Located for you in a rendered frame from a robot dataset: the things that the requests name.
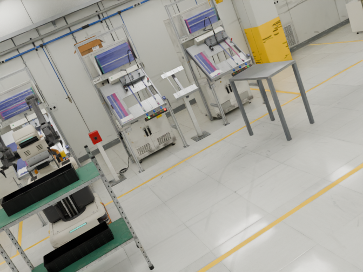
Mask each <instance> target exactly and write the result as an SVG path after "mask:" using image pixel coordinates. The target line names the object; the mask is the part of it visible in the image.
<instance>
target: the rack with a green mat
mask: <svg viewBox="0 0 363 272"><path fill-rule="evenodd" d="M84 148H85V150H86V152H87V154H88V155H89V157H90V159H91V162H89V163H88V164H86V165H84V166H82V167H80V168H78V169H76V172H77V174H78V177H79V180H78V181H76V182H74V183H72V184H70V185H68V186H67V187H65V188H63V189H61V190H59V191H57V192H55V193H53V194H51V195H49V196H47V197H46V198H44V199H42V200H40V201H38V202H36V203H34V204H33V205H31V206H28V207H26V208H25V209H23V210H21V211H19V212H17V213H16V214H14V215H12V216H10V217H8V215H7V214H6V212H5V211H4V209H3V208H2V209H0V233H1V232H3V231H5V232H6V234H7V235H8V237H9V238H10V240H11V241H12V243H13V244H14V246H15V247H16V249H17V250H18V252H19V253H20V255H21V256H22V258H23V259H24V261H25V262H26V264H27V265H28V267H29V268H30V270H31V272H48V271H47V269H46V268H45V267H44V263H41V264H40V265H38V266H36V267H34V266H33V265H32V263H31V262H30V260H29V258H28V257H27V255H26V254H25V252H24V251H23V249H22V248H21V246H20V245H19V243H18V242H17V240H16V239H15V237H14V236H13V234H12V232H11V231H10V229H9V228H10V227H12V226H14V225H16V224H18V223H19V222H21V221H23V220H25V219H27V218H29V217H31V216H32V215H34V214H36V213H38V212H40V211H42V210H44V209H45V208H47V207H49V206H51V205H53V204H54V203H56V202H58V201H60V200H62V199H64V198H65V197H67V196H69V195H71V194H73V193H75V192H76V191H78V190H80V189H82V188H84V187H86V186H88V185H89V184H91V183H93V182H95V181H97V180H99V179H101V180H102V182H103V184H104V185H105V187H106V189H107V191H108V192H109V194H110V197H111V199H112V200H113V202H114V204H115V206H116V207H117V209H118V211H119V213H120V215H121V218H119V219H118V220H116V221H114V222H112V223H111V224H109V225H108V226H109V228H110V229H111V231H112V234H113V235H114V239H113V240H112V241H110V242H108V243H107V244H105V245H103V246H101V247H100V248H98V249H96V250H95V251H93V252H91V253H89V254H88V255H86V256H84V257H83V258H81V259H80V260H78V261H76V262H74V263H73V264H71V265H69V266H68V267H66V268H64V269H62V270H61V271H59V272H83V271H84V270H86V269H87V268H89V267H91V266H92V265H94V264H96V263H97V262H99V261H101V260H102V259H104V258H106V257H108V256H109V255H111V254H113V253H114V252H116V251H118V250H119V249H121V248H123V247H124V246H126V245H127V244H129V243H131V242H132V241H135V243H136V246H137V248H139V249H140V251H141V252H142V254H143V256H144V258H145V260H146V262H147V263H148V265H149V268H150V270H153V269H154V266H153V264H152V263H151V261H150V259H149V257H148V255H147V253H146V252H145V250H144V248H143V246H142V244H141V242H140V240H139V238H138V236H137V235H136V233H135V231H134V229H133V227H132V226H131V224H130V222H129V219H128V218H127V216H126V214H125V212H124V210H123V209H122V207H121V205H120V203H119V201H118V199H117V197H116V195H115V193H114V191H113V190H112V188H111V186H110V184H109V182H108V180H107V178H106V176H105V174H104V173H103V171H102V169H101V167H100V165H99V163H98V161H97V159H96V157H95V156H94V155H92V153H91V151H90V150H89V148H88V146H87V145H85V146H84ZM0 254H1V256H2V257H3V258H4V260H5V261H6V263H7V264H8V266H9V267H10V269H11V270H12V272H19V271H18V269H17V268H16V266H15V265H14V263H13V262H12V260H11V259H10V257H9V256H8V254H7V253H6V251H5V250H4V248H3V247H2V246H1V244H0Z"/></svg>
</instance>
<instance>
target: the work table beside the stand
mask: <svg viewBox="0 0 363 272"><path fill-rule="evenodd" d="M291 65H292V69H293V72H294V75H295V78H296V81H297V84H298V87H299V91H300V94H301V97H302V100H303V103H304V106H305V110H306V113H307V116H308V119H309V122H310V124H313V123H315V122H314V119H313V116H312V112H311V109H310V105H309V103H308V100H307V96H306V93H305V89H304V86H303V83H302V80H301V77H300V73H299V70H298V67H297V64H296V61H295V60H288V61H282V62H273V63H264V64H255V65H252V66H251V67H249V68H247V69H246V70H244V71H242V72H240V73H239V74H237V75H235V76H234V77H232V78H230V79H229V82H230V84H231V87H232V90H233V93H234V96H235V98H236V101H237V103H238V106H239V109H240V111H241V114H242V116H243V119H244V122H245V125H246V127H247V130H248V133H249V135H250V136H252V135H253V131H252V129H251V125H250V123H249V120H248V118H247V115H246V112H245V110H244V107H243V104H242V102H241V99H240V96H239V93H238V91H237V88H236V85H235V83H234V81H243V80H257V82H258V85H259V88H260V90H261V94H262V96H263V99H264V102H265V105H266V108H267V110H268V113H269V116H270V119H271V121H274V120H275V118H274V115H273V112H272V109H271V106H270V103H269V100H268V97H267V95H266V92H265V89H264V86H263V83H262V81H261V80H262V79H266V80H267V83H268V86H269V89H270V92H271V95H272V98H273V101H274V104H275V107H276V109H277V112H278V115H279V118H280V121H281V124H282V127H283V130H284V133H285V135H286V139H287V141H290V140H292V138H291V135H290V132H289V130H288V127H287V123H286V120H285V117H284V114H283V111H282V109H281V106H280V102H279V99H278V96H277V93H276V91H275V88H274V85H273V82H272V79H271V77H273V76H275V75H276V74H277V73H279V72H281V71H282V70H284V69H286V68H287V67H289V66H291Z"/></svg>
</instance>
